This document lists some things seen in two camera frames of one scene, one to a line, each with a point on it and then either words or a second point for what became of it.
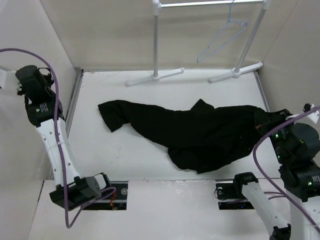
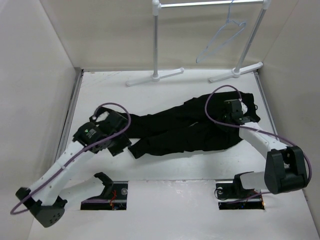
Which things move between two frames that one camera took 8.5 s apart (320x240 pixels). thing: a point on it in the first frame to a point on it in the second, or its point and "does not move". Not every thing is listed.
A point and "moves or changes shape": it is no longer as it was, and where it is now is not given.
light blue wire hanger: x=229 y=21 does not move
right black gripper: x=279 y=116 to x=224 y=114
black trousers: x=204 y=137 moves or changes shape
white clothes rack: x=241 y=70 does not move
